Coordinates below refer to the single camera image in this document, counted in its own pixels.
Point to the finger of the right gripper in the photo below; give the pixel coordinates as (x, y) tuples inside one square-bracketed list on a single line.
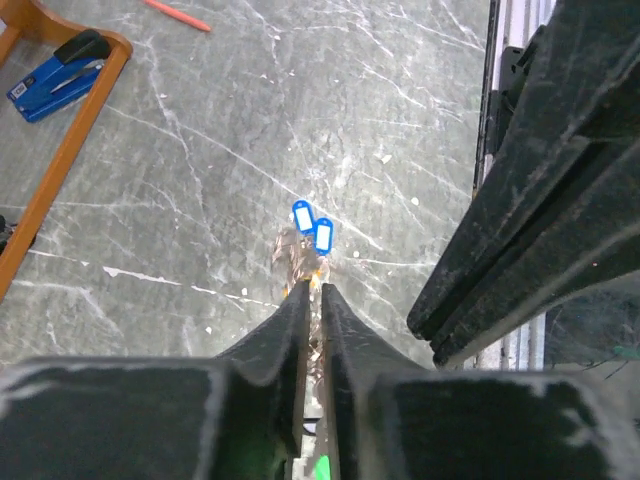
[(581, 89), (586, 236)]

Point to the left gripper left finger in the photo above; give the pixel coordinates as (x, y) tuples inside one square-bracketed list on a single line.
[(237, 415)]

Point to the aluminium frame rail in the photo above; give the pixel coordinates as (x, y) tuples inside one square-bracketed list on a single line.
[(511, 41)]

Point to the metal disc keyring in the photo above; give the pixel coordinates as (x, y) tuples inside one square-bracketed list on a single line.
[(296, 253)]

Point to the blue stapler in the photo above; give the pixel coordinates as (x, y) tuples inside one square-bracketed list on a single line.
[(65, 77)]

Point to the blue tag key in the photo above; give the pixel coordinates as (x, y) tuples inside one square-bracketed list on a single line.
[(303, 217), (323, 238)]

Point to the orange pencil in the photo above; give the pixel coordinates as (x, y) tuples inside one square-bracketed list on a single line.
[(178, 15)]

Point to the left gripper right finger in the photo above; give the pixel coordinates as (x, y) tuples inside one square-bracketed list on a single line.
[(390, 418)]

